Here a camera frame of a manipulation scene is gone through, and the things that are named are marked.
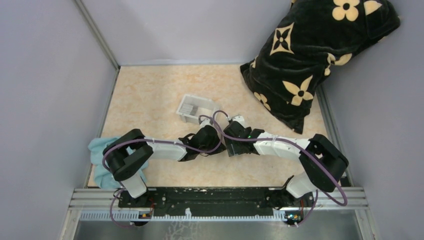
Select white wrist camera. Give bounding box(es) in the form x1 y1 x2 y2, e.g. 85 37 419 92
199 118 213 128
230 115 246 128

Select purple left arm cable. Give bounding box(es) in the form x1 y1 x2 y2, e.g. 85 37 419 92
101 114 226 229

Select aluminium frame rail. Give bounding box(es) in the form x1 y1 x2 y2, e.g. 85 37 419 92
60 187 378 240

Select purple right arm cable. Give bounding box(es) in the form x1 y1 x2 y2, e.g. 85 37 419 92
211 110 349 228

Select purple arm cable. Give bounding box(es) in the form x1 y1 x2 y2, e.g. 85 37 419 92
101 114 226 229
211 110 349 228

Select light blue cloth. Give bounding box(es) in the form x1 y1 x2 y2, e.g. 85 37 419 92
87 137 150 190

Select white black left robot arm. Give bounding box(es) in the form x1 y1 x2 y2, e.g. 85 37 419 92
102 125 227 207

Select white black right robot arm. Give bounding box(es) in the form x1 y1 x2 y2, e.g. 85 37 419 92
223 120 349 206

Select white plastic card box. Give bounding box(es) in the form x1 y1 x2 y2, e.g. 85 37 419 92
176 94 221 125

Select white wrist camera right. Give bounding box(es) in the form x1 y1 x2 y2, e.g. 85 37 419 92
230 115 246 128

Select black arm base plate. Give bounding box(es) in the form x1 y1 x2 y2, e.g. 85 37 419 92
118 187 315 209

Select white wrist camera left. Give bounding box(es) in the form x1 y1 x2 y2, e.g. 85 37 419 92
199 118 213 128

